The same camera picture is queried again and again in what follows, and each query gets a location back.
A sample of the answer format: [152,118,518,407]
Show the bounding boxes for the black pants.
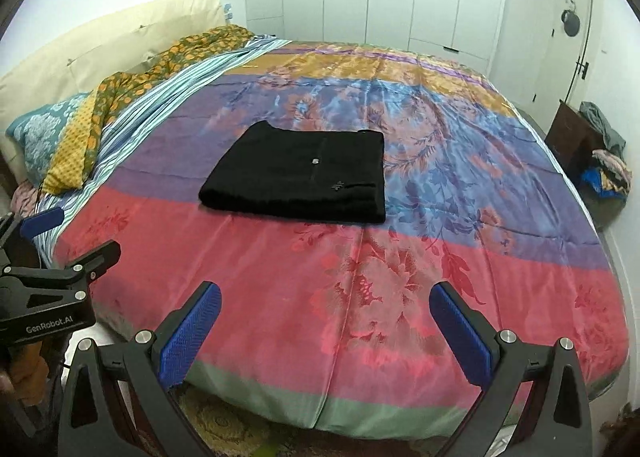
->
[198,120,386,224]

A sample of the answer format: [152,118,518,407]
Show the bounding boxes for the striped light blue sheet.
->
[35,36,288,267]

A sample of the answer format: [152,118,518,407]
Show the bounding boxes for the yellow orange floral blanket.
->
[40,24,254,195]

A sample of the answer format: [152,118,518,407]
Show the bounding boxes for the teal floral pillow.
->
[6,92,89,186]

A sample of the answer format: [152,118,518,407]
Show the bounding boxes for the grey laundry basket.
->
[578,183,626,232]

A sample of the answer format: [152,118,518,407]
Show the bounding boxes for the cream padded headboard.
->
[0,0,227,183]

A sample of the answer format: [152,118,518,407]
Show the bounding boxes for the multicolour floral bedspread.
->
[54,42,629,439]

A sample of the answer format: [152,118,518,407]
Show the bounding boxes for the pile of clothes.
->
[580,150,632,200]

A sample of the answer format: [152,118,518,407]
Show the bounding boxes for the dark wooden nightstand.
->
[544,101,605,184]

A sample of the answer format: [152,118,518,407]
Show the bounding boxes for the grey garment on nightstand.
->
[578,101,626,158]

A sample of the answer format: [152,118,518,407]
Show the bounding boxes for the white room door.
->
[532,0,597,114]

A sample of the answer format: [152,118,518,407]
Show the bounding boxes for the dark round door hanging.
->
[561,9,582,38]

